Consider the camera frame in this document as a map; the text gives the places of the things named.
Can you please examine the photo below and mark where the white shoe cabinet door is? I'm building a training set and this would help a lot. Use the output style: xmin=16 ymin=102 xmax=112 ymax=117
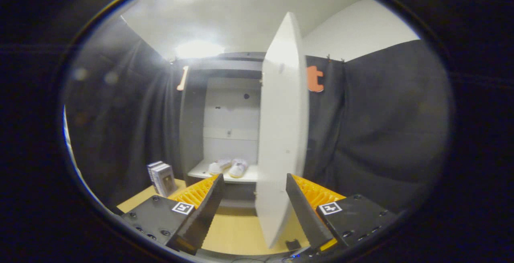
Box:
xmin=256 ymin=12 xmax=310 ymax=249

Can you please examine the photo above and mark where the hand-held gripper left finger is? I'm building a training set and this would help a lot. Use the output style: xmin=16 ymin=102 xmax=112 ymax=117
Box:
xmin=120 ymin=173 xmax=226 ymax=255

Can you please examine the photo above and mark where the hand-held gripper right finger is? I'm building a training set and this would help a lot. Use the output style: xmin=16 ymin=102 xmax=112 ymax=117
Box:
xmin=285 ymin=173 xmax=401 ymax=251

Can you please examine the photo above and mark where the black backdrop cloth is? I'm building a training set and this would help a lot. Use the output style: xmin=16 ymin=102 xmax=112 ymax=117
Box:
xmin=62 ymin=16 xmax=452 ymax=215

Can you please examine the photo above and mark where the ceiling light panel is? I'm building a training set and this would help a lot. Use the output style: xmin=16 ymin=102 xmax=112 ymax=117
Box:
xmin=175 ymin=40 xmax=225 ymax=59

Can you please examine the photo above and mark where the white shoe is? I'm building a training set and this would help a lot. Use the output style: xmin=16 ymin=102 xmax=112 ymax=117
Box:
xmin=208 ymin=159 xmax=232 ymax=176
xmin=228 ymin=158 xmax=248 ymax=178

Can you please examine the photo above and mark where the grey shoe cabinet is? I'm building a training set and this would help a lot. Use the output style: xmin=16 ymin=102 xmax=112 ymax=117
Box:
xmin=179 ymin=52 xmax=266 ymax=210

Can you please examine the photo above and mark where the dark book set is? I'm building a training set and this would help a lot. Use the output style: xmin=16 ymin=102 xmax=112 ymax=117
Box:
xmin=147 ymin=161 xmax=177 ymax=198

